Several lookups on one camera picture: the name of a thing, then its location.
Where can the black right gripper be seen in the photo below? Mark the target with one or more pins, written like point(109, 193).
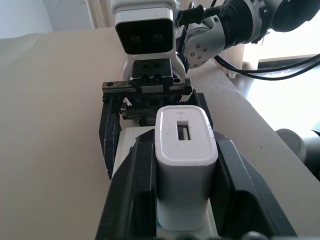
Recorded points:
point(152, 88)

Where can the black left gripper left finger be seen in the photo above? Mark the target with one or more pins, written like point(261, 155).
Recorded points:
point(130, 190)

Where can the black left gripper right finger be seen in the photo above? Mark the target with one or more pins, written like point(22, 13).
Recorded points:
point(247, 200)

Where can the white power strip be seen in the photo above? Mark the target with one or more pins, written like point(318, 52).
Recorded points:
point(125, 145)

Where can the white usb charger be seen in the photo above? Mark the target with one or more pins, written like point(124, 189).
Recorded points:
point(185, 185)

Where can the grey robot body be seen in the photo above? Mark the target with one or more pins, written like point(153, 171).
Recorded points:
point(292, 142)

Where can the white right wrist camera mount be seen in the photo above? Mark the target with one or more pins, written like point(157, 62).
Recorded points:
point(143, 15)

